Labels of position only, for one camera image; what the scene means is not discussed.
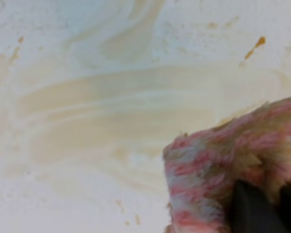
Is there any pink stained rag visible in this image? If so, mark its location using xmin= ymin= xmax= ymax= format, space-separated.
xmin=163 ymin=97 xmax=291 ymax=233

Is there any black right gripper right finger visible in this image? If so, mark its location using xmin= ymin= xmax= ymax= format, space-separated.
xmin=279 ymin=185 xmax=291 ymax=233

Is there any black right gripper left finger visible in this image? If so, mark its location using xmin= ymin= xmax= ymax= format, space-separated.
xmin=229 ymin=180 xmax=288 ymax=233

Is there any large coffee puddle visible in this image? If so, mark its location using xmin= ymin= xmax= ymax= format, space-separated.
xmin=0 ymin=0 xmax=291 ymax=233

